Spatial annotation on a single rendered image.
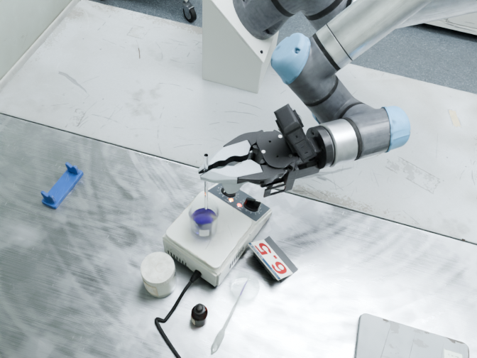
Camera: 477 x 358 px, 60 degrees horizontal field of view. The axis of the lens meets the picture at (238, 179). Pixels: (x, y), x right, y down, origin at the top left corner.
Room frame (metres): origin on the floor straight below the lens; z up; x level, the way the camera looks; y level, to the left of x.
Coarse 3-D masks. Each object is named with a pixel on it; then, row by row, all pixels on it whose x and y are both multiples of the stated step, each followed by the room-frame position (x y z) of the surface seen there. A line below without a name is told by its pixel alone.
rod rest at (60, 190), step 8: (72, 168) 0.48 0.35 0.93; (64, 176) 0.47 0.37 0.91; (72, 176) 0.47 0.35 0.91; (80, 176) 0.47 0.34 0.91; (56, 184) 0.44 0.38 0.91; (64, 184) 0.45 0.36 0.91; (72, 184) 0.45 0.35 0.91; (40, 192) 0.41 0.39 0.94; (48, 192) 0.42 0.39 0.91; (56, 192) 0.42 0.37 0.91; (64, 192) 0.43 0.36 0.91; (48, 200) 0.40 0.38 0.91; (56, 200) 0.41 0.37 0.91; (56, 208) 0.39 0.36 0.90
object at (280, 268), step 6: (258, 246) 0.35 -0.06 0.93; (264, 246) 0.36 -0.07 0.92; (264, 252) 0.34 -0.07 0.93; (270, 252) 0.35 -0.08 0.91; (264, 258) 0.33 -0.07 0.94; (270, 258) 0.33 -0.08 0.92; (276, 258) 0.34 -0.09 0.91; (270, 264) 0.32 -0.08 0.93; (276, 264) 0.32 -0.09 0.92; (282, 264) 0.33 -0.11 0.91; (276, 270) 0.31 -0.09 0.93; (282, 270) 0.31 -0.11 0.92; (288, 270) 0.32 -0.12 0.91
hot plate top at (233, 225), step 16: (208, 192) 0.42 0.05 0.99; (224, 208) 0.39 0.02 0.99; (176, 224) 0.35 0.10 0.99; (224, 224) 0.36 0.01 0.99; (240, 224) 0.36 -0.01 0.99; (176, 240) 0.32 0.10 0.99; (192, 240) 0.32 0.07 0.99; (224, 240) 0.33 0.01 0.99; (240, 240) 0.33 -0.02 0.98; (208, 256) 0.29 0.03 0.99; (224, 256) 0.30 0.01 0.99
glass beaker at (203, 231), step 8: (192, 200) 0.36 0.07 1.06; (200, 200) 0.37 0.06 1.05; (208, 200) 0.37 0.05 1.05; (192, 208) 0.36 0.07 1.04; (208, 208) 0.37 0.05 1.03; (216, 208) 0.36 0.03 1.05; (216, 216) 0.35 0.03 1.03; (192, 224) 0.33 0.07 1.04; (200, 224) 0.32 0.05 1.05; (208, 224) 0.32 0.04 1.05; (216, 224) 0.34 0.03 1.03; (192, 232) 0.33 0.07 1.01; (200, 232) 0.32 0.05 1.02; (208, 232) 0.32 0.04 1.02; (200, 240) 0.32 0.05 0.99; (208, 240) 0.32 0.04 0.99
